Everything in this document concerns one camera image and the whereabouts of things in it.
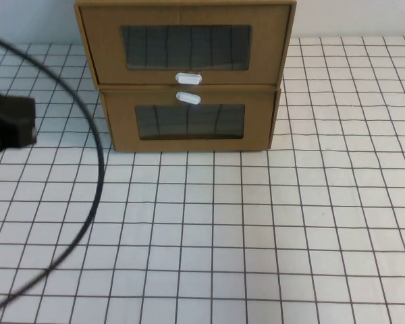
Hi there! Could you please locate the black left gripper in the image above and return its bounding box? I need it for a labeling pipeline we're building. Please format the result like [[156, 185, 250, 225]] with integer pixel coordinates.
[[0, 88, 38, 157]]

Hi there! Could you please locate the brown cardboard drawer, small window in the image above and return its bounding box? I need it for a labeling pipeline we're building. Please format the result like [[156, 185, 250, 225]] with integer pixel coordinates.
[[102, 90, 277, 153]]

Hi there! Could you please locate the brown cardboard shell, smaller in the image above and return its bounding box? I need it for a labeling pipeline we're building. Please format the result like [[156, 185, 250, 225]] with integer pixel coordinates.
[[99, 85, 282, 154]]

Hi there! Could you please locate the upper cardboard drawer with window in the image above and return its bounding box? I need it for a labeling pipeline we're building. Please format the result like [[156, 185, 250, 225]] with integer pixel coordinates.
[[74, 0, 296, 90]]

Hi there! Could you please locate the white grid tablecloth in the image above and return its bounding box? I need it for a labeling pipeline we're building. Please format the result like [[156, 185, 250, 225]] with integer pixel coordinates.
[[0, 35, 405, 324]]

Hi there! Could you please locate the black cable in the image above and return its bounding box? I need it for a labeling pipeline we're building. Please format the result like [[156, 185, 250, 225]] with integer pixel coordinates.
[[0, 32, 107, 313]]

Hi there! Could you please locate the white plastic handle, tilted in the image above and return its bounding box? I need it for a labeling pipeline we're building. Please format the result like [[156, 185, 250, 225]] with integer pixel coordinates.
[[175, 90, 202, 105]]

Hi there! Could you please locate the white plastic handle, straight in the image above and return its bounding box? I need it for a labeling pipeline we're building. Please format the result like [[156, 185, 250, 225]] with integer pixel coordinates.
[[174, 71, 203, 85]]

